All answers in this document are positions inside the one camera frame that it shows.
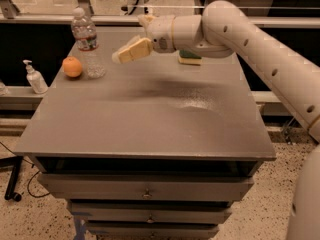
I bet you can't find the grey drawer cabinet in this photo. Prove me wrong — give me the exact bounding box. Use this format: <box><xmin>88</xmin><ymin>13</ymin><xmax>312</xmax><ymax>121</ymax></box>
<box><xmin>13</xmin><ymin>26</ymin><xmax>278</xmax><ymax>240</ymax></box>

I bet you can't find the white pump dispenser bottle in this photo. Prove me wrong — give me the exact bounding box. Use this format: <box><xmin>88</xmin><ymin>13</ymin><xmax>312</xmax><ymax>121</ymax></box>
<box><xmin>23</xmin><ymin>60</ymin><xmax>48</xmax><ymax>94</ymax></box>

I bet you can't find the top grey drawer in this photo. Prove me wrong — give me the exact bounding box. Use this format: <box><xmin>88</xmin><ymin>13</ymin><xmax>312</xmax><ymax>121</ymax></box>
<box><xmin>38</xmin><ymin>174</ymin><xmax>254</xmax><ymax>202</ymax></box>

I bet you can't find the orange fruit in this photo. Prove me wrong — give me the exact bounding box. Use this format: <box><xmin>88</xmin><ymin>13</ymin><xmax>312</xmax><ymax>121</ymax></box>
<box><xmin>62</xmin><ymin>56</ymin><xmax>82</xmax><ymax>78</ymax></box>

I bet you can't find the grey drawer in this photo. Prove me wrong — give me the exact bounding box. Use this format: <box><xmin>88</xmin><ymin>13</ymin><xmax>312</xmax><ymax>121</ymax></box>
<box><xmin>38</xmin><ymin>174</ymin><xmax>254</xmax><ymax>202</ymax></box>
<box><xmin>68</xmin><ymin>201</ymin><xmax>231</xmax><ymax>224</ymax></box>
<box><xmin>86</xmin><ymin>222</ymin><xmax>219</xmax><ymax>239</ymax></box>

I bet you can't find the clear plastic water bottle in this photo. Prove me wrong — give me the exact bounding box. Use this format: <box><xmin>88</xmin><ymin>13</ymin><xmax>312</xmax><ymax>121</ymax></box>
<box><xmin>71</xmin><ymin>7</ymin><xmax>106</xmax><ymax>79</ymax></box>

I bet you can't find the black stand leg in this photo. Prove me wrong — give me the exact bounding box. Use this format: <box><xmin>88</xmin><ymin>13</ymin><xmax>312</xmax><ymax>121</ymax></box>
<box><xmin>0</xmin><ymin>156</ymin><xmax>22</xmax><ymax>202</ymax></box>

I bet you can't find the green yellow sponge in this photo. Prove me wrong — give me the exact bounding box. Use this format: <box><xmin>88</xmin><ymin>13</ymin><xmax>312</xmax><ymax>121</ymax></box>
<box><xmin>178</xmin><ymin>50</ymin><xmax>202</xmax><ymax>65</ymax></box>

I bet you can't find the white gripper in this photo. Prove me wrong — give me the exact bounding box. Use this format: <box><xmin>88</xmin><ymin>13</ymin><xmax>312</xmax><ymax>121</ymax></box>
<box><xmin>112</xmin><ymin>14</ymin><xmax>175</xmax><ymax>64</ymax></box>

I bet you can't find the black floor cable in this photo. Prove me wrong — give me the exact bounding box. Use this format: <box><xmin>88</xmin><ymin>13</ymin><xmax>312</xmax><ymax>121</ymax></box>
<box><xmin>0</xmin><ymin>140</ymin><xmax>51</xmax><ymax>198</ymax></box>

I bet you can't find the middle grey drawer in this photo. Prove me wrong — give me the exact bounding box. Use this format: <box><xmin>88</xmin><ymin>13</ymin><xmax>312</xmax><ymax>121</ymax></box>
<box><xmin>68</xmin><ymin>201</ymin><xmax>231</xmax><ymax>224</ymax></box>

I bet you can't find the metal railing frame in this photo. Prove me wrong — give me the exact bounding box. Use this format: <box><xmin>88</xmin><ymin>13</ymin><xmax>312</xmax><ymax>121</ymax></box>
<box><xmin>0</xmin><ymin>0</ymin><xmax>320</xmax><ymax>28</ymax></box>

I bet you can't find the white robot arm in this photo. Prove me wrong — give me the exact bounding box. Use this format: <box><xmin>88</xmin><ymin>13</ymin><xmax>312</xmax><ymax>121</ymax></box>
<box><xmin>112</xmin><ymin>0</ymin><xmax>320</xmax><ymax>240</ymax></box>

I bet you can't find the bottom grey drawer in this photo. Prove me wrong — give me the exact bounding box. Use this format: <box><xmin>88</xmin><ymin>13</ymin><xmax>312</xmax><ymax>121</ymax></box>
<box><xmin>86</xmin><ymin>222</ymin><xmax>219</xmax><ymax>239</ymax></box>

